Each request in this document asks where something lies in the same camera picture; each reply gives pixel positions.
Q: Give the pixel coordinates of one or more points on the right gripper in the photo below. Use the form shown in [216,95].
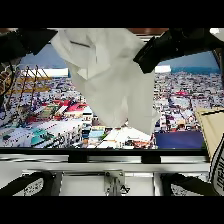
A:
[153,55]

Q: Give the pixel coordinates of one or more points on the white shirt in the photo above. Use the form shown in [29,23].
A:
[110,76]

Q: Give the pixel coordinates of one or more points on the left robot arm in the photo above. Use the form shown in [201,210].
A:
[20,41]

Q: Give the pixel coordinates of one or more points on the beige garment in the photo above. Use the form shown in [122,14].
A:
[213,128]

